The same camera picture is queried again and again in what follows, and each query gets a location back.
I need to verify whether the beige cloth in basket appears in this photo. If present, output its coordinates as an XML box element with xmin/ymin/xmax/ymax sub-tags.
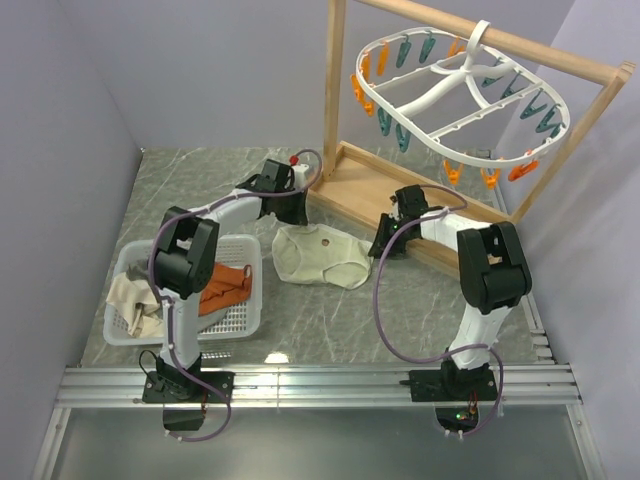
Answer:
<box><xmin>106</xmin><ymin>272</ymin><xmax>164</xmax><ymax>338</ymax></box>

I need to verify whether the white oval clip hanger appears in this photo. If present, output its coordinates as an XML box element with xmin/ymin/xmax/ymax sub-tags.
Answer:
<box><xmin>352</xmin><ymin>21</ymin><xmax>571</xmax><ymax>169</ymax></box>

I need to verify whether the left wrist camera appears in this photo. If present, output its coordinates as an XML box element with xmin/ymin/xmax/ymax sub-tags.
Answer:
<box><xmin>289</xmin><ymin>155</ymin><xmax>314</xmax><ymax>189</ymax></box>

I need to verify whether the white plastic laundry basket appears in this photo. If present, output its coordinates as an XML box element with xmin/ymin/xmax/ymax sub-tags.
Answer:
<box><xmin>102</xmin><ymin>234</ymin><xmax>265</xmax><ymax>347</ymax></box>

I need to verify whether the pale green underwear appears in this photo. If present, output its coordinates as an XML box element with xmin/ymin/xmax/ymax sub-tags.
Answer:
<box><xmin>272</xmin><ymin>224</ymin><xmax>372</xmax><ymax>290</ymax></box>

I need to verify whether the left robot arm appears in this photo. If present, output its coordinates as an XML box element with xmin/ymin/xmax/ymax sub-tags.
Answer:
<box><xmin>148</xmin><ymin>159</ymin><xmax>322</xmax><ymax>403</ymax></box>

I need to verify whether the orange cloth in basket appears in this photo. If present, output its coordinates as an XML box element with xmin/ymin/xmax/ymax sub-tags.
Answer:
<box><xmin>199</xmin><ymin>263</ymin><xmax>253</xmax><ymax>317</ymax></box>

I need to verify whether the grey cloth in basket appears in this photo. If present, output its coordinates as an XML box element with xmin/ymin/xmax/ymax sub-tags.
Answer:
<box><xmin>125</xmin><ymin>259</ymin><xmax>149</xmax><ymax>281</ymax></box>

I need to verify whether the aluminium mounting rail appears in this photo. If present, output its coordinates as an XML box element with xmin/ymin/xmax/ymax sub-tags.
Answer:
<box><xmin>54</xmin><ymin>364</ymin><xmax>582</xmax><ymax>409</ymax></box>

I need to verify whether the wooden hanger rack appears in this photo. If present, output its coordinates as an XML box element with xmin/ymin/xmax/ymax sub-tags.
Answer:
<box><xmin>310</xmin><ymin>1</ymin><xmax>635</xmax><ymax>229</ymax></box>

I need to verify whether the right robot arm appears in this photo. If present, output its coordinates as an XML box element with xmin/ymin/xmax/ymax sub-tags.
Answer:
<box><xmin>369</xmin><ymin>185</ymin><xmax>532</xmax><ymax>402</ymax></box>

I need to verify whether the teal clothes peg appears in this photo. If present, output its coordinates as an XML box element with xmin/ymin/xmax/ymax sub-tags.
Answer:
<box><xmin>520</xmin><ymin>89</ymin><xmax>548</xmax><ymax>120</ymax></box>
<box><xmin>395</xmin><ymin>123</ymin><xmax>412</xmax><ymax>153</ymax></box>
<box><xmin>377</xmin><ymin>107</ymin><xmax>393</xmax><ymax>137</ymax></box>
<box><xmin>535</xmin><ymin>105</ymin><xmax>564</xmax><ymax>138</ymax></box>

